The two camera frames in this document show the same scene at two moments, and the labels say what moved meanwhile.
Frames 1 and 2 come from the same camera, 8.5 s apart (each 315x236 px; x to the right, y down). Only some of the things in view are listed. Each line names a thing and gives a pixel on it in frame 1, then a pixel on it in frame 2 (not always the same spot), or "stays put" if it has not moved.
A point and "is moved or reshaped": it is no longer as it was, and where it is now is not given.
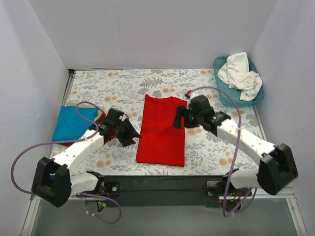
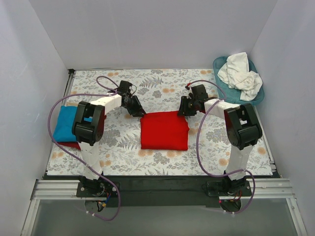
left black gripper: (125, 132) -> (134, 106)
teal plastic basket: (231, 97) stays put
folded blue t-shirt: (70, 125) stays put
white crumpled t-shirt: (236, 73) stays put
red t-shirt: (159, 142) is moved or reshaped
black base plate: (196, 191) stays put
